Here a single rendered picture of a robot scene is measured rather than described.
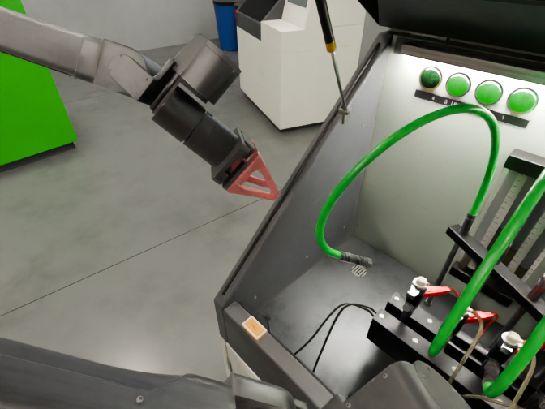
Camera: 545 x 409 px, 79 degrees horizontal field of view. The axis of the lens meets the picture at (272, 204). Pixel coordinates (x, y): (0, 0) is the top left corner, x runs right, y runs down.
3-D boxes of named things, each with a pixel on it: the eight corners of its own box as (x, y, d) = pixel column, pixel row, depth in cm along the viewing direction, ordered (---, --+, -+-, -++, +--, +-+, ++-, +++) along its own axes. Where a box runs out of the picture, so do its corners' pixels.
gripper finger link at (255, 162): (285, 170, 54) (242, 132, 50) (296, 187, 47) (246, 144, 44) (258, 200, 55) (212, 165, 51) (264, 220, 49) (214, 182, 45)
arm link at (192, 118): (147, 110, 46) (141, 116, 41) (177, 71, 45) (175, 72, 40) (187, 142, 49) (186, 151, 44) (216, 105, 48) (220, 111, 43)
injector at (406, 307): (381, 346, 76) (405, 289, 63) (392, 332, 79) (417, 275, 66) (392, 355, 75) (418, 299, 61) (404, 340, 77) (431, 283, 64)
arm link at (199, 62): (135, 85, 49) (102, 71, 41) (184, 22, 48) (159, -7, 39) (196, 139, 50) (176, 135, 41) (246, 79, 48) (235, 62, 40)
